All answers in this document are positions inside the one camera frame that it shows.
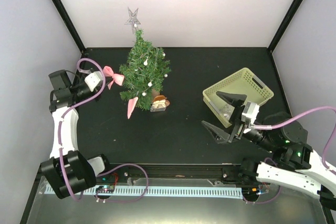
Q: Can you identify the black aluminium rail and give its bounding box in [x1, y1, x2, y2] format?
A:
[39, 163, 318, 186]

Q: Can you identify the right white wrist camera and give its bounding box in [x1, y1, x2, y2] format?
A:
[241, 101, 260, 134]

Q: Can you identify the string of white lights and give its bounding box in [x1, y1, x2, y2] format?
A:
[122, 48, 170, 95]

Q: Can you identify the silver star tree topper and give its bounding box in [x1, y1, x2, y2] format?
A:
[125, 7, 141, 34]

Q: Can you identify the small circuit board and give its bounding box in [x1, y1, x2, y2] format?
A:
[96, 185, 115, 194]

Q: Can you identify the light blue slotted cable duct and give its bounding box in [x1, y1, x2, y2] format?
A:
[43, 184, 243, 200]

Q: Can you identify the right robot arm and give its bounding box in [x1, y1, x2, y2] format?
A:
[202, 91, 335, 210]

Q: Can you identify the brown white plush ornament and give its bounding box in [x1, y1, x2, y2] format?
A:
[152, 95, 170, 108]

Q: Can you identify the clear battery box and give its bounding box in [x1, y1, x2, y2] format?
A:
[150, 104, 166, 112]

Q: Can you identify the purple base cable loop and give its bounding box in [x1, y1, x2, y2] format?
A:
[94, 163, 149, 204]

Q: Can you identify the green plastic basket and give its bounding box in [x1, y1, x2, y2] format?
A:
[203, 68, 274, 128]

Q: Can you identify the pink cone ornament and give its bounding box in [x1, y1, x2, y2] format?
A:
[127, 97, 139, 119]

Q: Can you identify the pink star ornament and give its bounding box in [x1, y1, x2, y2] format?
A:
[103, 66, 124, 90]

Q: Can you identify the small green christmas tree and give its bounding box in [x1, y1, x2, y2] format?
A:
[119, 29, 171, 110]

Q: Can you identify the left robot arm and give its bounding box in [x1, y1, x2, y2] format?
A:
[40, 70, 113, 199]

